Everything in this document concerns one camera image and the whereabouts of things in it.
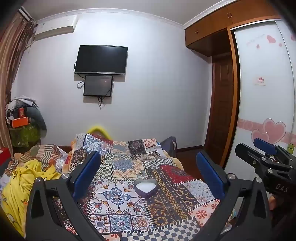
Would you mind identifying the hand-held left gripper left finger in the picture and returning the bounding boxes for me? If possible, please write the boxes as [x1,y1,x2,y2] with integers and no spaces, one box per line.
[25,151,104,241]

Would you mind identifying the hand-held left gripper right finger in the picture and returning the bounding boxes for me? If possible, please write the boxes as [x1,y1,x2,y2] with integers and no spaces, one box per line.
[195,152,272,241]

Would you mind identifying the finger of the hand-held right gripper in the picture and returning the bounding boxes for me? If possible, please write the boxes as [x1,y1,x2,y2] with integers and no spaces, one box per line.
[253,137,296,164]
[235,143,292,173]

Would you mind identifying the heart-shaped jewelry box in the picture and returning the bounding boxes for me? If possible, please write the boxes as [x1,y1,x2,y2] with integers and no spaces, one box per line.
[134,178,159,199]

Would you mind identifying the patchwork patterned blanket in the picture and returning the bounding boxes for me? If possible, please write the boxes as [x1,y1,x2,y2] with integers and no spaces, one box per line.
[62,133,223,241]

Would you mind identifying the yellow fluffy pillow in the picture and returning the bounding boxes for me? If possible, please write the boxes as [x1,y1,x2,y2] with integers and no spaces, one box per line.
[87,125,114,140]

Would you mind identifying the dark blue bag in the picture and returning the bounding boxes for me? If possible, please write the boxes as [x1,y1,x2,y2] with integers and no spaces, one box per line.
[159,136,177,158]

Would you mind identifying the striped brown bedding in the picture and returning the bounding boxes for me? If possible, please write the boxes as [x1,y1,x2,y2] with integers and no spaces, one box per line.
[13,144,73,175]

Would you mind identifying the brown wooden door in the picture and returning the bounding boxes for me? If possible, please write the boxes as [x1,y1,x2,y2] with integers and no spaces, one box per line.
[204,53,234,151]

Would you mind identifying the yellow printed blanket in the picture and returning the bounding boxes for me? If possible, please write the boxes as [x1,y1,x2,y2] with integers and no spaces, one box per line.
[0,159,63,237]

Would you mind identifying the green cloth covered table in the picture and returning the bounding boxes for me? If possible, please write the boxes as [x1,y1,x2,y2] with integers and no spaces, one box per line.
[9,124,41,147]

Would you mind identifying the red flat box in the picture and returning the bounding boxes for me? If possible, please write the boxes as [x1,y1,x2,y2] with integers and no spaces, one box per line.
[0,147,14,170]

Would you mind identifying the orange box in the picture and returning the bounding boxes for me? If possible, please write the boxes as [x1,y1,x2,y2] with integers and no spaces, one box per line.
[11,117,31,128]

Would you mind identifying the pile of clothes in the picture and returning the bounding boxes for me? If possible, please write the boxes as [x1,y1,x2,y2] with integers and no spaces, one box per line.
[6,95,47,131]

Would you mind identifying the wooden wardrobe with white door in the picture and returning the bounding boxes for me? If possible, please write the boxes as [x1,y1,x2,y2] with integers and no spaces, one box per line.
[184,0,296,178]

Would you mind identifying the brown striped curtain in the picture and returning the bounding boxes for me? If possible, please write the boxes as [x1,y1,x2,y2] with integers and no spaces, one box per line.
[0,10,38,159]

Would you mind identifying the white air conditioner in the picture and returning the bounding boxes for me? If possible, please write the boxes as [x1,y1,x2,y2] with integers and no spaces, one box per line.
[34,14,78,41]

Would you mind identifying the black monitor hanging cable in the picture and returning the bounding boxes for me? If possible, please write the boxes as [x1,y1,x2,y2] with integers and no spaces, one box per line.
[97,95,109,109]

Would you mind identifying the small black wall monitor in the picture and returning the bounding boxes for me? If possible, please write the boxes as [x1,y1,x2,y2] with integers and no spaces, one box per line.
[83,75,114,97]

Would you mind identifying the black wall television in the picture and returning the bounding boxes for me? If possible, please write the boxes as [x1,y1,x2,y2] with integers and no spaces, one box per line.
[74,45,128,76]

